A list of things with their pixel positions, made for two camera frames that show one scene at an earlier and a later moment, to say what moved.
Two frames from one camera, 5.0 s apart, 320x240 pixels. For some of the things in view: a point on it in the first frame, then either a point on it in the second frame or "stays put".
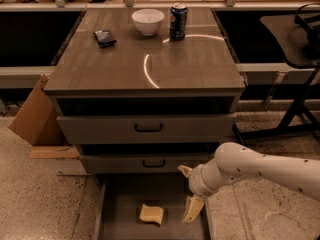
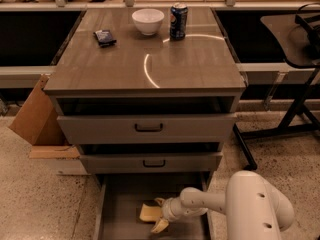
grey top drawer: [148, 129] stays put
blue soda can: [178, 21] stays put
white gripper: [195, 183] to [170, 209]
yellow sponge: [151, 213] stays put
